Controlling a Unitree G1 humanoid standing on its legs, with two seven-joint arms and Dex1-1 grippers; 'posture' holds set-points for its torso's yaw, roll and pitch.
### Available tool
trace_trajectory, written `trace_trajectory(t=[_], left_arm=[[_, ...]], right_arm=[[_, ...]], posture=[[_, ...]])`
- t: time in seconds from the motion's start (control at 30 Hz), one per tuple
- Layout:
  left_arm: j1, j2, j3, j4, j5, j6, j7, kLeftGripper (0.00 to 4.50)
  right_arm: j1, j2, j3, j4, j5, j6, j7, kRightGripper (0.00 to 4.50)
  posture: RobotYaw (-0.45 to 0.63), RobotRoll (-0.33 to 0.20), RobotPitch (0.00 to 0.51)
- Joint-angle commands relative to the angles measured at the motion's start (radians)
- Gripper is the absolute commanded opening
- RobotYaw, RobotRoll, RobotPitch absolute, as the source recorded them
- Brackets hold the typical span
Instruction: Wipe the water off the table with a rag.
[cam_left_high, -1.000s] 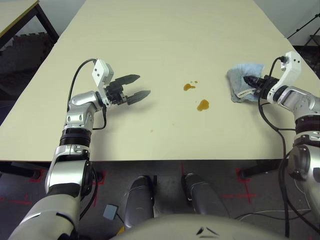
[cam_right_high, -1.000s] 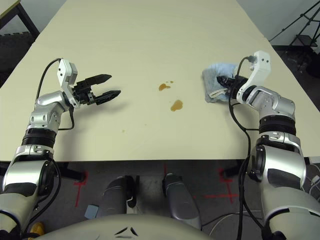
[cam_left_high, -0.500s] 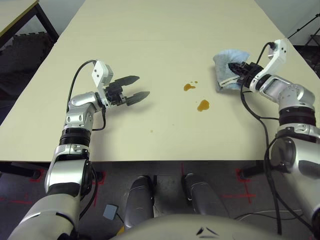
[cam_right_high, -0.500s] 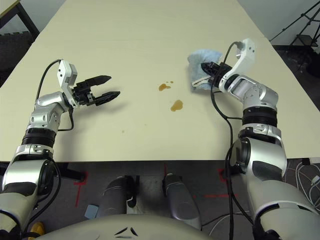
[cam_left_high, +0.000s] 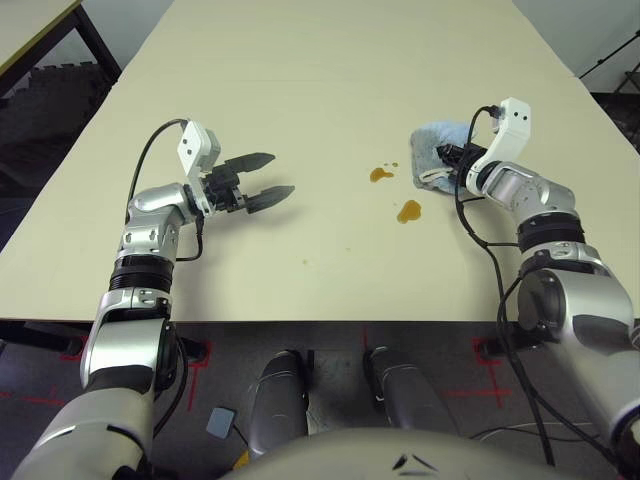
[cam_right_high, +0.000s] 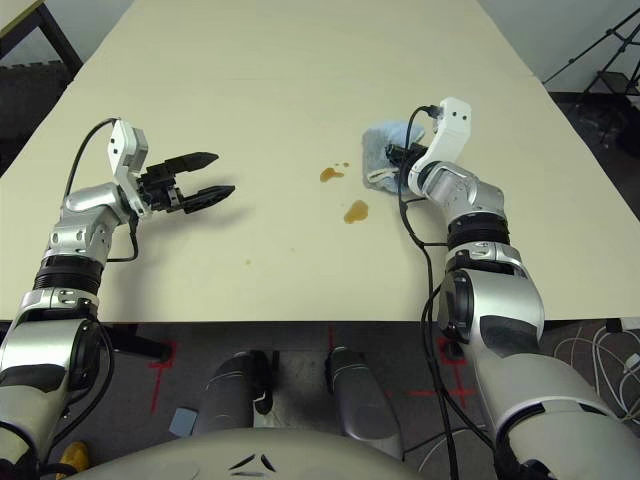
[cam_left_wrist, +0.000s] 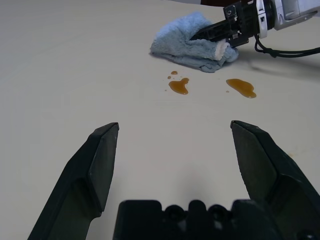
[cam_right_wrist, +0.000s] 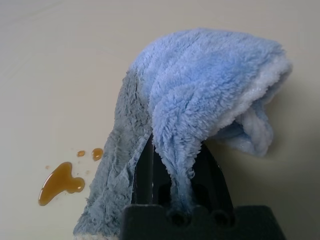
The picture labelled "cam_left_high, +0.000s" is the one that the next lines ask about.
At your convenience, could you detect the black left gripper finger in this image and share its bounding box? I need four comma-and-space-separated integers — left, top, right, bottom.
245, 184, 297, 216
224, 152, 277, 175

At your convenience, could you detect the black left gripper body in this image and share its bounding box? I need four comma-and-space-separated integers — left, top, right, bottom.
202, 160, 250, 215

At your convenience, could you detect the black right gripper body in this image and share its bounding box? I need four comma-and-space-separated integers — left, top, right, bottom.
448, 143, 490, 175

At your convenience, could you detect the fluffy light blue rag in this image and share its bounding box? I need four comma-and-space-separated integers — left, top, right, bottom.
409, 119, 474, 194

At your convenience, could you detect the black foam puzzle floor mat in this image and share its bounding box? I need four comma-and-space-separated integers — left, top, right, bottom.
0, 60, 121, 251
589, 89, 640, 151

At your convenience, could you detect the black tripod stand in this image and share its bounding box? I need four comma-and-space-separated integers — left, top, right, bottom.
578, 29, 640, 99

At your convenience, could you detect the grey left robot leg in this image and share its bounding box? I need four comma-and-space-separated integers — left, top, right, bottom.
248, 349, 309, 459

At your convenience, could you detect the grey robot leg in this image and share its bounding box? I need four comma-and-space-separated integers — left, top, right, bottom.
363, 346, 464, 441
248, 349, 309, 459

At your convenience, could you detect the black table base foot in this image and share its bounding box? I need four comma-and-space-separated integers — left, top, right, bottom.
480, 334, 547, 359
0, 321, 87, 358

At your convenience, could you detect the grey square foot pedal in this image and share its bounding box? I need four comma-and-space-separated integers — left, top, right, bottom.
206, 407, 237, 441

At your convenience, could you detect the grey right robot leg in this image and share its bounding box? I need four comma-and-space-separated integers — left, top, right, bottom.
363, 346, 464, 441

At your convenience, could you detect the grey robot torso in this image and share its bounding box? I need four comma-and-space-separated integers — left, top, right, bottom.
219, 427, 621, 480

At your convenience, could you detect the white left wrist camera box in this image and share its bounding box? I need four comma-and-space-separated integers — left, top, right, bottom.
177, 119, 223, 215

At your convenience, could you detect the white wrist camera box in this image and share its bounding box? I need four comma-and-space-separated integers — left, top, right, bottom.
177, 119, 223, 215
482, 97, 532, 174

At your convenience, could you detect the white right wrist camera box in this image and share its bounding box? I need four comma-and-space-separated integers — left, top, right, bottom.
482, 97, 532, 174

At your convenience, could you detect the black left wrist camera cable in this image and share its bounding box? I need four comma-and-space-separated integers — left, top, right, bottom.
127, 118, 204, 262

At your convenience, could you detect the neighbour table with black frame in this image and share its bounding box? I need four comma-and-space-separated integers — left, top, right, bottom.
0, 0, 124, 96

